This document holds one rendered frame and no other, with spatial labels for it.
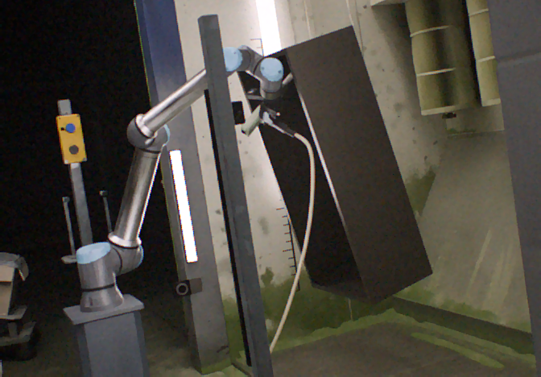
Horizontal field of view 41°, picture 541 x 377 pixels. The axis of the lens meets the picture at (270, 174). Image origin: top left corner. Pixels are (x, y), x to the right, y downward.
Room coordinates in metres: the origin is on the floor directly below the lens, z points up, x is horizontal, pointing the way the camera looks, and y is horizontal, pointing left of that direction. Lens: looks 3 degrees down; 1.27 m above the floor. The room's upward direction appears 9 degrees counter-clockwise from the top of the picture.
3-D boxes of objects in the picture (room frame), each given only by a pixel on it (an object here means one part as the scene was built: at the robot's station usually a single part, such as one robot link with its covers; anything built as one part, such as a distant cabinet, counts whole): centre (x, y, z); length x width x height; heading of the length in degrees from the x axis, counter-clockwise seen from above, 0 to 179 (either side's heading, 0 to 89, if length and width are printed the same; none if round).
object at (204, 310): (4.09, 0.50, 1.14); 0.18 x 0.18 x 2.29; 23
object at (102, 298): (3.15, 0.83, 0.69); 0.19 x 0.19 x 0.10
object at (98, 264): (3.16, 0.82, 0.83); 0.17 x 0.15 x 0.18; 155
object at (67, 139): (3.96, 1.05, 1.42); 0.12 x 0.06 x 0.26; 113
